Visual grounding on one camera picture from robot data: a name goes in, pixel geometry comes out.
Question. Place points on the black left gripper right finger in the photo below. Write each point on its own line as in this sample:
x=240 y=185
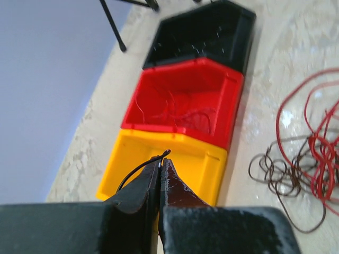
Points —
x=187 y=224

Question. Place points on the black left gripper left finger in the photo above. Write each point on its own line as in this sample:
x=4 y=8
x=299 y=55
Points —
x=124 y=223

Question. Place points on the red plastic bin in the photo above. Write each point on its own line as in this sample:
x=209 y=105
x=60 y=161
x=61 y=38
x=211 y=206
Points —
x=197 y=98

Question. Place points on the black plastic bin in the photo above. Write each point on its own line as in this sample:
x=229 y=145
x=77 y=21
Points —
x=222 y=31

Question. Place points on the black music stand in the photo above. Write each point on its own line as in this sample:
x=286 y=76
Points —
x=117 y=14

